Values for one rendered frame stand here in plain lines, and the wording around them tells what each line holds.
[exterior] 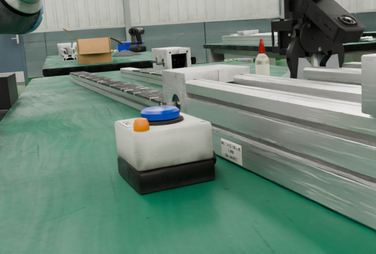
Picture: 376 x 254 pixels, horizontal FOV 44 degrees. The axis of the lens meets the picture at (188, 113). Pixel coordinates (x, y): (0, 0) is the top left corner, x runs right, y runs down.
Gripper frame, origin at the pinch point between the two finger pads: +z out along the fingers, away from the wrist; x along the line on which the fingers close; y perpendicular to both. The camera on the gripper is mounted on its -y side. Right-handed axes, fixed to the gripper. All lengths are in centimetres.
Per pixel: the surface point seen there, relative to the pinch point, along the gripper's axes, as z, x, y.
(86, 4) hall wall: -98, -184, 1088
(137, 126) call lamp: -4.8, 35.6, -18.9
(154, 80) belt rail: 0, 2, 74
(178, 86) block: -5.8, 24.1, -0.7
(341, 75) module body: -6.0, 5.1, -11.4
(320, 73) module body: -6.1, 5.1, -7.3
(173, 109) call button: -5.5, 31.2, -16.9
